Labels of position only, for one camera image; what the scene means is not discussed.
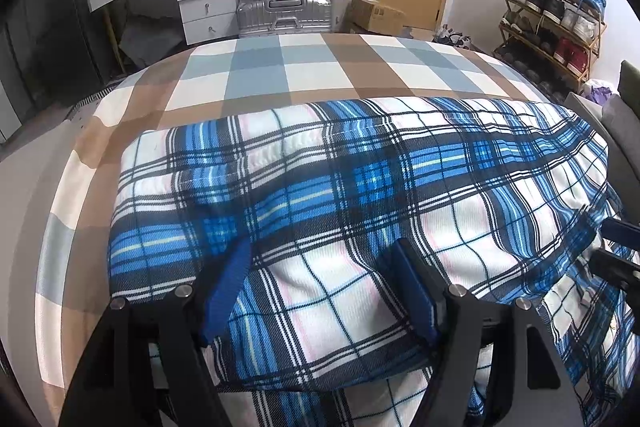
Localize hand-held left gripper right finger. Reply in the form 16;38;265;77
389;237;596;427

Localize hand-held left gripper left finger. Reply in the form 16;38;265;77
59;237;254;427

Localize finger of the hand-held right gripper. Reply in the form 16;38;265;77
588;250;640;291
601;218;640;251

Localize blue plaid shirt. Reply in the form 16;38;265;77
108;97;640;427

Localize purple bag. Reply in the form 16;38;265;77
582;79;619;106

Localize checked bed sheet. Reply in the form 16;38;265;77
35;32;551;427

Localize wooden shoe rack with shoes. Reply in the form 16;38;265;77
499;0;606;78

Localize black white sandals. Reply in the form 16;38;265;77
433;24;474;50

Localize grey bag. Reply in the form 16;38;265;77
119;11;186;68

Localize yellow stick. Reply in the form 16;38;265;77
102;4;126;76

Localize brown cardboard box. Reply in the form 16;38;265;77
347;0;407;37

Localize silver suitcase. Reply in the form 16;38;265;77
235;0;334;39

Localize dark glass wardrobe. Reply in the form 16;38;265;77
0;0;72;144

